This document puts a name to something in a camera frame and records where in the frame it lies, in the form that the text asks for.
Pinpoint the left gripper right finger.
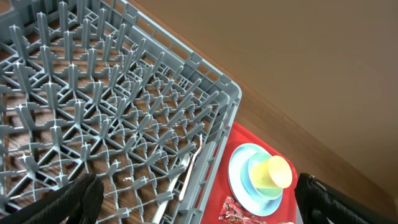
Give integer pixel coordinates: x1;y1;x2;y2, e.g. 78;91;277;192
295;173;397;224

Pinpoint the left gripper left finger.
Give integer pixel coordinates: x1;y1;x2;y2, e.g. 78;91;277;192
1;174;104;224

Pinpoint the red snack wrapper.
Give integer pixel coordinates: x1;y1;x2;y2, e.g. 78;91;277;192
218;196;266;224

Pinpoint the white fork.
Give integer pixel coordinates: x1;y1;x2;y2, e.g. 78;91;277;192
178;134;203;202

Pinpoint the white spoon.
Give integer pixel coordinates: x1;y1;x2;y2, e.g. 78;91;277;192
152;154;190;223

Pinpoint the grey dishwasher rack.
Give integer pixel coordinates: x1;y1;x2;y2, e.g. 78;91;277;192
1;0;242;223

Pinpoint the yellow plastic cup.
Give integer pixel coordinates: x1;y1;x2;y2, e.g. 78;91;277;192
249;156;293;189

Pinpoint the small green bowl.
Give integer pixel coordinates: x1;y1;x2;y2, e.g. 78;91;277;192
241;152;283;200

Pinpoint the light blue plate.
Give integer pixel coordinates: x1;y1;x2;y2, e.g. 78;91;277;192
228;143;283;217

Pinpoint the red plastic tray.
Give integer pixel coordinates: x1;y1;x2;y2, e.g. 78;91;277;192
201;123;297;223

